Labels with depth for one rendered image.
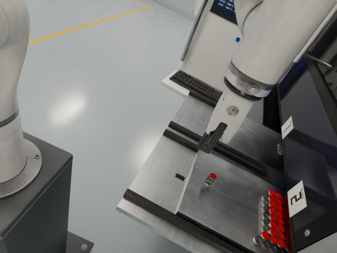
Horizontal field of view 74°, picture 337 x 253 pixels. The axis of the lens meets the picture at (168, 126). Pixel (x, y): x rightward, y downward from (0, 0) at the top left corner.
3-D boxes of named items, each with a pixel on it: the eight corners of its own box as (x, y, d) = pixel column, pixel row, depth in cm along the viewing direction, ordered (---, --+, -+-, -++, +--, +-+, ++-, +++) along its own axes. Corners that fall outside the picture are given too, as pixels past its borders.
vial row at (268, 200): (267, 199, 74) (275, 191, 71) (268, 252, 60) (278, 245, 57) (261, 195, 74) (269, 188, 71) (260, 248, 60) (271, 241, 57)
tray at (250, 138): (281, 141, 102) (286, 136, 100) (285, 183, 82) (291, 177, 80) (214, 108, 105) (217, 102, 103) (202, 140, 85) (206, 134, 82)
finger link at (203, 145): (221, 140, 43) (206, 161, 48) (223, 131, 46) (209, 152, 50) (206, 133, 44) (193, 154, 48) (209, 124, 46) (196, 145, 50)
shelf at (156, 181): (278, 138, 107) (280, 135, 106) (289, 307, 53) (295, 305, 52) (189, 93, 111) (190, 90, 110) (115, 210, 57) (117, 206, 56)
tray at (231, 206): (285, 199, 76) (292, 194, 74) (293, 281, 56) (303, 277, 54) (196, 153, 78) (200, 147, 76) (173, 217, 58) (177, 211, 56)
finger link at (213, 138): (216, 146, 39) (211, 145, 45) (235, 108, 40) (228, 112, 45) (210, 143, 39) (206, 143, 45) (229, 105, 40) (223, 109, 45)
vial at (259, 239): (260, 240, 62) (270, 233, 59) (260, 247, 60) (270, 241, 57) (253, 236, 62) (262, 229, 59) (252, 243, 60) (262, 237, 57)
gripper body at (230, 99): (267, 104, 35) (230, 150, 42) (267, 79, 42) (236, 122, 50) (223, 82, 35) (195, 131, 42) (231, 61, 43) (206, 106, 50)
